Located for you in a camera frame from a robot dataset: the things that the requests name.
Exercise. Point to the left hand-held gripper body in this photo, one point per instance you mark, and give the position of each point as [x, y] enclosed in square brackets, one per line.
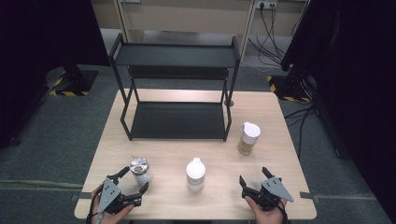
[110, 194]

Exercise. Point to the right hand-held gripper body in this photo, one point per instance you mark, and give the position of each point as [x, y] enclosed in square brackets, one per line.
[275, 188]

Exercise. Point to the silver-lid glass jar white powder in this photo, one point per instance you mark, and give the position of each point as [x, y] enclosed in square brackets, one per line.
[140, 166]

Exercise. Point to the white-lid glass jar brown powder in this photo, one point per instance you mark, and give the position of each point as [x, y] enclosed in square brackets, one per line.
[250, 132]

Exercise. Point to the white-lid glass jar white powder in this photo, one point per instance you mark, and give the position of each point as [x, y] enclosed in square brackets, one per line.
[195, 171]

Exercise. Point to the black two-tier metal rack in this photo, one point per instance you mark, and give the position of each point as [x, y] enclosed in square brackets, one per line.
[177, 119]

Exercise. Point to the person's left hand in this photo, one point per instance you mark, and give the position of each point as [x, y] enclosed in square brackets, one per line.
[109, 219]

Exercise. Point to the person's right hand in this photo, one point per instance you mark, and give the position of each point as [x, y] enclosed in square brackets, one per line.
[269, 217]

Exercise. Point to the grey flat strip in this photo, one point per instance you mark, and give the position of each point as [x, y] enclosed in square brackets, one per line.
[84, 195]
[306, 195]

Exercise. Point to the small round grey disc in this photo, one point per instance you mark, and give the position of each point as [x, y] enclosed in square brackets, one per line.
[229, 102]

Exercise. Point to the black stand base hazard tape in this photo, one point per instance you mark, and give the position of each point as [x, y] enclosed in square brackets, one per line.
[77, 82]
[280, 87]

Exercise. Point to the dark curtain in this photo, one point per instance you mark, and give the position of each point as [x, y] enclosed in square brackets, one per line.
[358, 77]
[37, 46]

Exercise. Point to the white wall socket with plugs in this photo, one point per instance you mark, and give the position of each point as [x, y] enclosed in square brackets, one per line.
[267, 3]

